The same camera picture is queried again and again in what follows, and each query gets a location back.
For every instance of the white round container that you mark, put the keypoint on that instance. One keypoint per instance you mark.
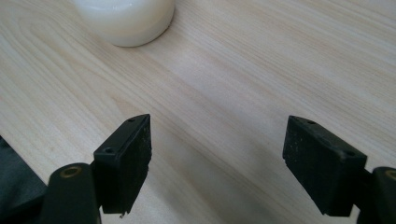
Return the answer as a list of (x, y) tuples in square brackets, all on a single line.
[(127, 18)]

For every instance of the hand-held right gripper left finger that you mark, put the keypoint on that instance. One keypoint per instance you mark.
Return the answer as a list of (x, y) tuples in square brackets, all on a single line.
[(124, 168)]

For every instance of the dark cloth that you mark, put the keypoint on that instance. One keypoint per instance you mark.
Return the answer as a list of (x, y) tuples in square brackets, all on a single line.
[(15, 183)]

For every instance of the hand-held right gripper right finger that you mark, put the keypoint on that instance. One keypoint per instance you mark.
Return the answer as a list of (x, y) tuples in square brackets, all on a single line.
[(320, 168)]

